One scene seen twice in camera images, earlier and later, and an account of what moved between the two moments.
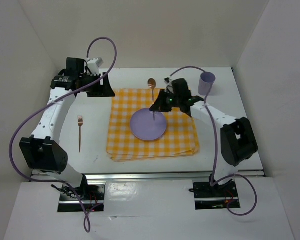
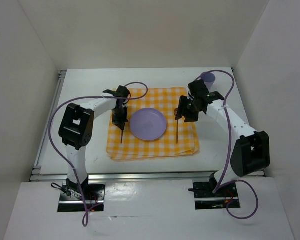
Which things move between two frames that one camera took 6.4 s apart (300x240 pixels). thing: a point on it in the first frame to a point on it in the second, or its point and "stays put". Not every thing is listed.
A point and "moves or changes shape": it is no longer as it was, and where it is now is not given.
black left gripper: x=105 y=90 to x=120 y=122
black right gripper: x=160 y=105 to x=182 y=111
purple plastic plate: x=144 y=127 stays put
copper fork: x=80 y=120 moves or changes shape
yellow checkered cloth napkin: x=179 y=139 stays put
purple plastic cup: x=206 y=80 stays put
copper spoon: x=152 y=83 to x=175 y=112
